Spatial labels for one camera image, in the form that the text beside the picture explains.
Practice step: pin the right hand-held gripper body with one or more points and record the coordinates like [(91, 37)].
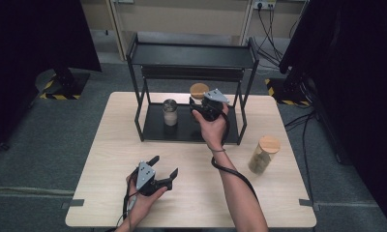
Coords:
[(214, 96)]

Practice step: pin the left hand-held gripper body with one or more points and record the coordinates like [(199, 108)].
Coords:
[(145, 175)]

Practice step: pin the tall glass jar brown spice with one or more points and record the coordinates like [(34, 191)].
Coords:
[(199, 91)]

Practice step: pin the short glass jar white powder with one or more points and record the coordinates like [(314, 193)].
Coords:
[(170, 117)]

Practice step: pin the black metal shelf rack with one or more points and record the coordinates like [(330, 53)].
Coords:
[(191, 55)]

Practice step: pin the tall glass jar green leaves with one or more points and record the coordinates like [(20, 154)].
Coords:
[(269, 144)]

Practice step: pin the person's left hand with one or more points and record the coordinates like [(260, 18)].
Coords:
[(142, 206)]

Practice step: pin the person's right hand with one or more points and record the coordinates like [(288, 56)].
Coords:
[(214, 132)]

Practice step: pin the thin wrist band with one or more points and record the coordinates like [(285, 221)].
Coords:
[(218, 150)]

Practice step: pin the black stand base striped tape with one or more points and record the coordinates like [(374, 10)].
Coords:
[(288, 93), (65, 83)]

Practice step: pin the dark curtain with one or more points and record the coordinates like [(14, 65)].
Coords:
[(27, 48), (359, 80)]

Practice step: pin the white wall power socket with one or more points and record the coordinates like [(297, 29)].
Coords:
[(265, 4)]

